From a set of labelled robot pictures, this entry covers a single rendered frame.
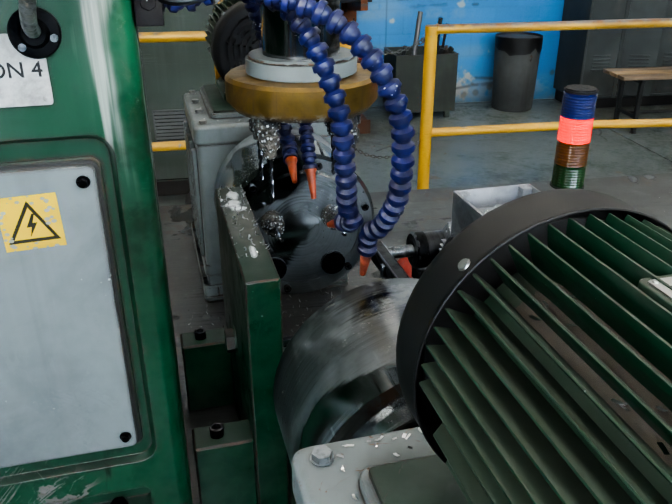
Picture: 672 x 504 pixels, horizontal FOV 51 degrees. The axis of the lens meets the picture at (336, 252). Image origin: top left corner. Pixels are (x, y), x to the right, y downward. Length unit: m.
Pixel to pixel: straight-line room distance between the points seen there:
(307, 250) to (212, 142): 0.29
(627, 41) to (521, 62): 0.89
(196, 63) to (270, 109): 3.27
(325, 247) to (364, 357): 0.56
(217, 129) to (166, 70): 2.77
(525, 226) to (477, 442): 0.11
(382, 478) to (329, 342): 0.22
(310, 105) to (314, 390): 0.31
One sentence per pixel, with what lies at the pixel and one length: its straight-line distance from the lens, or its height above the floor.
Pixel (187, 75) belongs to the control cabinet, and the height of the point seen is 0.71.
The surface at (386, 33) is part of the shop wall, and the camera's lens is 6.13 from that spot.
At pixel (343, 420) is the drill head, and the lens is 0.60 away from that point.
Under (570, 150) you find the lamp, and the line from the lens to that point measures 1.38.
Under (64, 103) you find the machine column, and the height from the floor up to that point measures 1.36.
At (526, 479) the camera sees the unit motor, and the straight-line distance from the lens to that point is 0.30.
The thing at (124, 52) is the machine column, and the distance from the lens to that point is 0.65.
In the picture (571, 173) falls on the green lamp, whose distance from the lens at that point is 1.39.
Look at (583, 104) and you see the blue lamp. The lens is 1.36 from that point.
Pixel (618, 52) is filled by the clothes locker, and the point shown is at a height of 0.47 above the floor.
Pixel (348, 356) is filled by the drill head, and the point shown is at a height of 1.14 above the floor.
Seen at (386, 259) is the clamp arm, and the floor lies 1.03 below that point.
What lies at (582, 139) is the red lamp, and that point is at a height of 1.13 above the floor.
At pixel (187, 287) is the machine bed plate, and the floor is 0.80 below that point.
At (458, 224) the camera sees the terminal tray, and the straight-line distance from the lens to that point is 1.02.
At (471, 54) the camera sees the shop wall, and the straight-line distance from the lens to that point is 6.38.
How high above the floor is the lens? 1.50
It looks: 26 degrees down
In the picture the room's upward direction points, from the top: straight up
